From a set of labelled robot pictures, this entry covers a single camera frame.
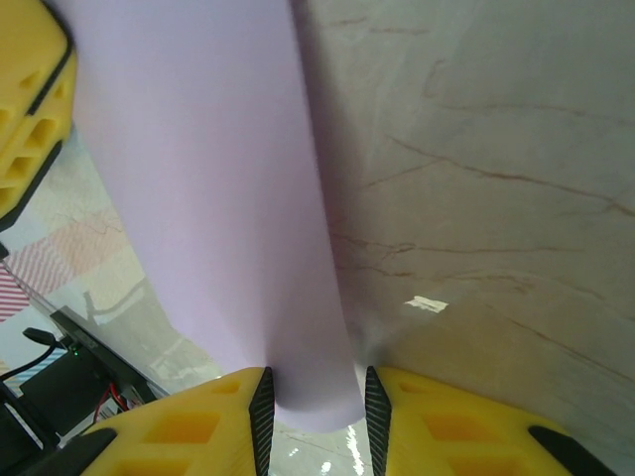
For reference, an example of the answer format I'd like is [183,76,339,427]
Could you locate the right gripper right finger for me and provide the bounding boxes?
[364,365,617,476]

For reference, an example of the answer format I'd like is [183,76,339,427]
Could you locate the purple paper sheet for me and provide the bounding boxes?
[49,0,367,433]

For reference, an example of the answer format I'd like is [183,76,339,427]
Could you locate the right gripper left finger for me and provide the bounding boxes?
[29,366,277,476]

